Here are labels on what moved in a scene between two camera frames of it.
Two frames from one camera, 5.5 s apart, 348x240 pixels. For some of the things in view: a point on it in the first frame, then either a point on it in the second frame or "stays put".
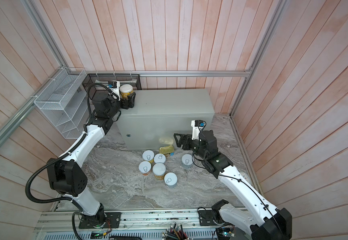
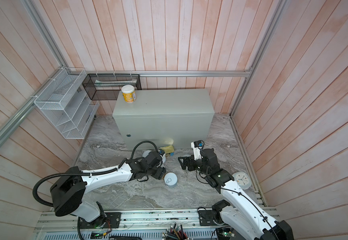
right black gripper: x=184 y=137 -> x=185 y=163
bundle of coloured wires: x=175 y=232 stays put
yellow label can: x=125 y=90 stays put
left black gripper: x=131 y=103 -> x=160 y=173
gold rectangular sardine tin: x=166 y=149 stays put
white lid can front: x=170 y=179 stays put
